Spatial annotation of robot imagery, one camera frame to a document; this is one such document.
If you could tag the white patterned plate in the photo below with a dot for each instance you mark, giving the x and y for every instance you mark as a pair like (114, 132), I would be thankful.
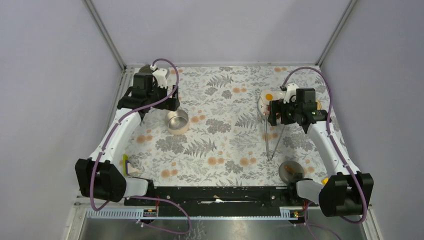
(263, 110)

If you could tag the small yellow block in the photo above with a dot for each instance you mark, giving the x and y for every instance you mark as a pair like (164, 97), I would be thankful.
(324, 181)

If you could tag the grey lid with wooden knob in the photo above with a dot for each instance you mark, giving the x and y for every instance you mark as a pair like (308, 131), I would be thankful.
(288, 169)

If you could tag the green yellow object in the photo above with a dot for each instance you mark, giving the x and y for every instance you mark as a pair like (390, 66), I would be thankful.
(128, 169)

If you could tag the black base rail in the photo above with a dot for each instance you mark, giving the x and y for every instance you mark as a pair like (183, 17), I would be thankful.
(214, 201)

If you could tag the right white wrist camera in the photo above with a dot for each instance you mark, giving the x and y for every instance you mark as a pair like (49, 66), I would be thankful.
(288, 92)

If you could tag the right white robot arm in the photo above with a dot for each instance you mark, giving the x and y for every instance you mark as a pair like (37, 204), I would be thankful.
(348, 190)

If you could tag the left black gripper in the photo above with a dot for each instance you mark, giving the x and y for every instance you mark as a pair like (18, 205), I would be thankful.
(170, 104)

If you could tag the floral patterned table mat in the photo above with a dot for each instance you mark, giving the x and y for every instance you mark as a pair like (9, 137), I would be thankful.
(224, 144)

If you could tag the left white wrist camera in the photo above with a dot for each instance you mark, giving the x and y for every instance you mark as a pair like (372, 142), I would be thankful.
(160, 75)

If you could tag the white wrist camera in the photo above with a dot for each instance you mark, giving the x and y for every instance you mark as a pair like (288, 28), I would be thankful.
(288, 92)
(160, 75)

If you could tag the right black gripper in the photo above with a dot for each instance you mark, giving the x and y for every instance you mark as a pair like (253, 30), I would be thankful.
(278, 106)

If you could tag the beige round lid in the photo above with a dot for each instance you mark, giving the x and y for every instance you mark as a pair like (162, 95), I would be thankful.
(318, 104)

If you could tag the round steel lunch bowl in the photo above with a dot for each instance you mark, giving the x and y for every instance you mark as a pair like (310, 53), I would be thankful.
(177, 122)

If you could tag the metal food tongs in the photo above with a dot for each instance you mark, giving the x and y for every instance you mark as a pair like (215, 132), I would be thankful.
(272, 137)

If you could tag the grey cylindrical lunch container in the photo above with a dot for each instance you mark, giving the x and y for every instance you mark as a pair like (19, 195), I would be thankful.
(145, 70)

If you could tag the toy fried egg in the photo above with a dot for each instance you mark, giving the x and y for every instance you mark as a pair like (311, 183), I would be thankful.
(269, 95)

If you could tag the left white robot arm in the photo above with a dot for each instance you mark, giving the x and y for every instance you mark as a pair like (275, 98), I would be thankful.
(103, 176)

